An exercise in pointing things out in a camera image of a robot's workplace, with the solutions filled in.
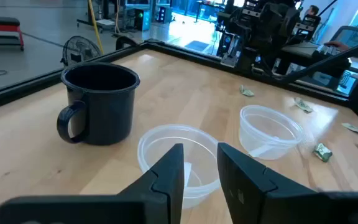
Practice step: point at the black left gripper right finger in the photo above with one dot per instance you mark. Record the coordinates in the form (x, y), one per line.
(253, 199)

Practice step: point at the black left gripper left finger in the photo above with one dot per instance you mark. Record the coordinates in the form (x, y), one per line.
(160, 199)

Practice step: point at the green white sweetener packet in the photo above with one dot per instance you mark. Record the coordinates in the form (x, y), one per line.
(356, 129)
(246, 92)
(322, 152)
(302, 105)

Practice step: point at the person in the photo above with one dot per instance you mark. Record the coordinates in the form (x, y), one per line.
(313, 10)

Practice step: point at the clear plastic bin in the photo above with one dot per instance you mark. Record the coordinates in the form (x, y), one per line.
(163, 146)
(269, 137)

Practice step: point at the person's hand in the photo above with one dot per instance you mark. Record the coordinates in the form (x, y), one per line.
(337, 45)

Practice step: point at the grey mesh office chair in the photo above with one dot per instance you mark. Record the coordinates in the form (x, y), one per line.
(353, 28)

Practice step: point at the dark floor mat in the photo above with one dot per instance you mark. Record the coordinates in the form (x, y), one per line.
(197, 45)

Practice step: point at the black computer tower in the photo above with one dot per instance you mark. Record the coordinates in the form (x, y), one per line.
(163, 14)

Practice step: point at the computer tower with green light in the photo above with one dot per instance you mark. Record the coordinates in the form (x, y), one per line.
(142, 19)

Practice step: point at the black floor fan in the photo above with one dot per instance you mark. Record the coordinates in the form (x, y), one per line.
(79, 49)

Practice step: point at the black wheeled stand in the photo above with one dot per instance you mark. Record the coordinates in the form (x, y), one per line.
(85, 22)

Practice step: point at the black rig frame strut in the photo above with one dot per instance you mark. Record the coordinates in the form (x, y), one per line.
(322, 63)

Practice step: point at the black table edge frame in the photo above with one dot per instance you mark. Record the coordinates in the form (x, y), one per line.
(26, 90)

